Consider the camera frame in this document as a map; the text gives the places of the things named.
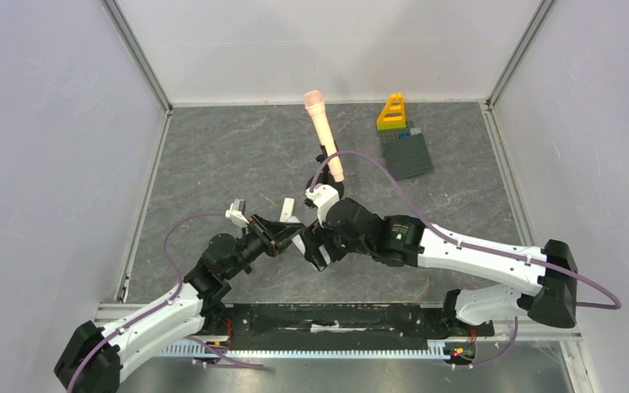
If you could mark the white boxed remote with display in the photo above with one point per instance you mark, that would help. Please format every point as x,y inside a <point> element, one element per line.
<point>287,209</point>

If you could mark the black microphone stand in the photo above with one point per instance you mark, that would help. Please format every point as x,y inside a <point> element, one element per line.
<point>325,178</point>

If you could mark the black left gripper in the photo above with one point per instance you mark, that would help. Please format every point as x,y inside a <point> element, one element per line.
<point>260,227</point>

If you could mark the white remote control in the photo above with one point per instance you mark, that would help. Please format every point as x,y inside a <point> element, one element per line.
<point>313,242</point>

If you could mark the white cable duct strip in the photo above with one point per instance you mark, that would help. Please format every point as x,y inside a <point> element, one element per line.
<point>434,350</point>

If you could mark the lime green lego brick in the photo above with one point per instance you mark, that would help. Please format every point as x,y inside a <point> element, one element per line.
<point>391,126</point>

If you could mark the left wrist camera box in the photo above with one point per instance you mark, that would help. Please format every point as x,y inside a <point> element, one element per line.
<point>235,213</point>

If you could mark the yellow lego frame piece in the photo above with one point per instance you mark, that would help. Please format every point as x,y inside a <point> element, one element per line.
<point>394,109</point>

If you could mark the pink microphone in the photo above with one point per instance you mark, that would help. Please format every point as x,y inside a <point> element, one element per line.
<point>315,106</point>

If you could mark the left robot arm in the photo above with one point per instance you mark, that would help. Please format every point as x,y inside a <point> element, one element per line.
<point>98,358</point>

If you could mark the grey lego baseplate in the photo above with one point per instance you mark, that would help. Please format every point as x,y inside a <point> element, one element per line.
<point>408,157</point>

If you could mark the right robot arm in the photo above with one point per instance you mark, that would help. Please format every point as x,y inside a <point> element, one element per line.
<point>530,281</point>

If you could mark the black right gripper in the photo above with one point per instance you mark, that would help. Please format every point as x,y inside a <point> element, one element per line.
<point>318,247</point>

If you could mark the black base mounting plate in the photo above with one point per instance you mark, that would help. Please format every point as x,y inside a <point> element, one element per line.
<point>337,326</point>

